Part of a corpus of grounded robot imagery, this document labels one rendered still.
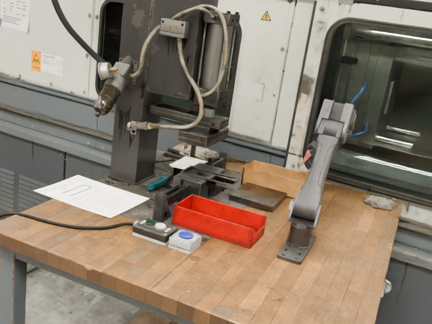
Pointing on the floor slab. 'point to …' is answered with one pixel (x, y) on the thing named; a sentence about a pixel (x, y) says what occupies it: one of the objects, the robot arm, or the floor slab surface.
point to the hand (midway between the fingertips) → (304, 168)
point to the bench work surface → (211, 265)
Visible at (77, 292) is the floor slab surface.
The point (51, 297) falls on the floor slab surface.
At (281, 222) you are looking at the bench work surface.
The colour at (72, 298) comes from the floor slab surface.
